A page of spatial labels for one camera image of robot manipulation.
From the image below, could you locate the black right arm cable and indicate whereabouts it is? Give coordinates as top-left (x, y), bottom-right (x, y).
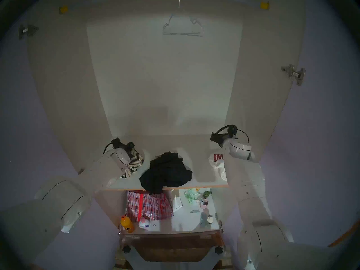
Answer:
top-left (216, 124), bottom-right (249, 143)

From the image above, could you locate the white plastic bag red print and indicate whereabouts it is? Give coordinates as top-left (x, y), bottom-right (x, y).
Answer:
top-left (209, 153), bottom-right (228, 181)

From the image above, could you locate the orange bottle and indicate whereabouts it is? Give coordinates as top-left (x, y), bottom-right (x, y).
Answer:
top-left (121, 215), bottom-right (134, 233)

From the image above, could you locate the brown wooden drawer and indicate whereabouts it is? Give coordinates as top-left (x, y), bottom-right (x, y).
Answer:
top-left (120, 230), bottom-right (224, 263)

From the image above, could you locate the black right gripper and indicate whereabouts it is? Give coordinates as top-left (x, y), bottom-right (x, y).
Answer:
top-left (210, 126), bottom-right (238, 147)

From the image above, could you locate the red plaid woven bag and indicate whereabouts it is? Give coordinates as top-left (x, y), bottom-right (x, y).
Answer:
top-left (127, 190), bottom-right (173, 221)

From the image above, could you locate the grey robot base frame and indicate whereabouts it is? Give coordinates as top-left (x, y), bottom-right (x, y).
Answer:
top-left (124, 247), bottom-right (225, 270)

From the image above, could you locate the cream black striped top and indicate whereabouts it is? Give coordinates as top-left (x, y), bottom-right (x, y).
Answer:
top-left (120, 148), bottom-right (144, 178)

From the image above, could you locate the white wire hanger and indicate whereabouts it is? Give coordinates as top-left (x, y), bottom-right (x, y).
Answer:
top-left (163, 0), bottom-right (204, 37)

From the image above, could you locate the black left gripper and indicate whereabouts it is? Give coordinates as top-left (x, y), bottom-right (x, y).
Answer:
top-left (111, 137), bottom-right (135, 154)

